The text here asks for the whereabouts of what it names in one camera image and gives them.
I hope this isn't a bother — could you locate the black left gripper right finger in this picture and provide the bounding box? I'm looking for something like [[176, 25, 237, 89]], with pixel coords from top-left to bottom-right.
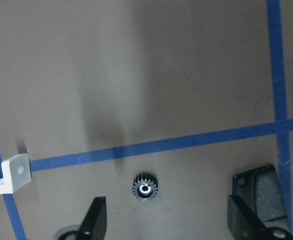
[[227, 195, 266, 240]]

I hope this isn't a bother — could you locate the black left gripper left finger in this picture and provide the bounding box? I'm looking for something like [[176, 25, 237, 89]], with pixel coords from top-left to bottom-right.
[[77, 196, 107, 240]]

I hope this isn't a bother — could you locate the small black bearing gear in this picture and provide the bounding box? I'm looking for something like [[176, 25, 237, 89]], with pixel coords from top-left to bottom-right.
[[132, 171, 159, 203]]

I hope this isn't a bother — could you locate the dark grey brake pad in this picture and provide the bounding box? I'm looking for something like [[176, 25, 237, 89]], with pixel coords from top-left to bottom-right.
[[232, 164, 289, 225]]

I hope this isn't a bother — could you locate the white curved plastic part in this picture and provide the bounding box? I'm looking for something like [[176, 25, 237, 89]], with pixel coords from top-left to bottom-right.
[[0, 153, 32, 195]]

